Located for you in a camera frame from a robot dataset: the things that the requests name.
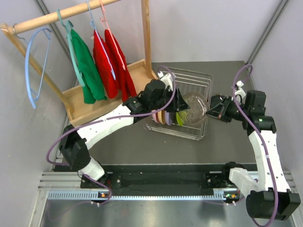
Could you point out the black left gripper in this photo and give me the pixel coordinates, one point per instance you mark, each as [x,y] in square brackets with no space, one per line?
[180,104]

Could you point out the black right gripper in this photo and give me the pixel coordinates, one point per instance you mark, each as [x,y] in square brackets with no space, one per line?
[222,114]

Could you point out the dark plate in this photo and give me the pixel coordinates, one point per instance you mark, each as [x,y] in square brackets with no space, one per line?
[195,115]

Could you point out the purple plastic plate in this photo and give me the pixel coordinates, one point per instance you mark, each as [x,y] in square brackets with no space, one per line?
[169,118]

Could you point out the yellow plastic plate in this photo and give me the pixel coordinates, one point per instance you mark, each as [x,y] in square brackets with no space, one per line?
[161,117]

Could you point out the pink plastic plate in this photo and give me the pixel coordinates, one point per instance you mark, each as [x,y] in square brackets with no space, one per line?
[155,117]

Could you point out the black plate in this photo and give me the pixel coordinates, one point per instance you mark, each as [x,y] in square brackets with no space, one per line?
[216,100]

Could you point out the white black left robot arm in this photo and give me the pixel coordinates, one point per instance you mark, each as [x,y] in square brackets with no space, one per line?
[75,144]

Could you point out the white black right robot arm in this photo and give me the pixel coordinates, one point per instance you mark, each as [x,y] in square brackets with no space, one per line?
[270,194]

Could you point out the wooden clothes rack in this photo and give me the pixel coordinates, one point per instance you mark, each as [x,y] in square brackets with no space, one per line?
[78,112]

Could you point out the red shirt right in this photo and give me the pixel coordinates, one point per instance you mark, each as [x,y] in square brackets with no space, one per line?
[123,78]

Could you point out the red shirt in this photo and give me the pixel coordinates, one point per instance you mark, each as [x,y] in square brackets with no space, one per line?
[123,78]
[108,83]

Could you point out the green shirt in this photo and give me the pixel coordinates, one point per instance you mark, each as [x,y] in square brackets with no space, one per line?
[93,90]

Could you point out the red shirt left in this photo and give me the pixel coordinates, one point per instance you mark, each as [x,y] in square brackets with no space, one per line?
[108,83]

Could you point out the pink hanger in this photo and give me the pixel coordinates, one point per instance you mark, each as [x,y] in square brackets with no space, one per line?
[106,26]

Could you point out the teal hanger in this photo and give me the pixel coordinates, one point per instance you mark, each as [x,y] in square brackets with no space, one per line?
[68,26]

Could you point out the light blue empty hanger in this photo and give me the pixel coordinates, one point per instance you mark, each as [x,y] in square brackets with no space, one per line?
[33,96]

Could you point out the metal wire dish rack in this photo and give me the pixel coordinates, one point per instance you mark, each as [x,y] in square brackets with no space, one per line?
[196,90]

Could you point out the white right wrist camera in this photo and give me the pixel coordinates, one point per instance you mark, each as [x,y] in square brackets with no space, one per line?
[239,92]

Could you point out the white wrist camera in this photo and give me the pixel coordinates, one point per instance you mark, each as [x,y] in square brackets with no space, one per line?
[167,79]
[239,92]

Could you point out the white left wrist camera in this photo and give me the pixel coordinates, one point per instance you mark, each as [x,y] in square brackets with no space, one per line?
[167,79]

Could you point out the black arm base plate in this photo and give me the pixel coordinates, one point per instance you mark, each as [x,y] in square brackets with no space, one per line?
[196,179]

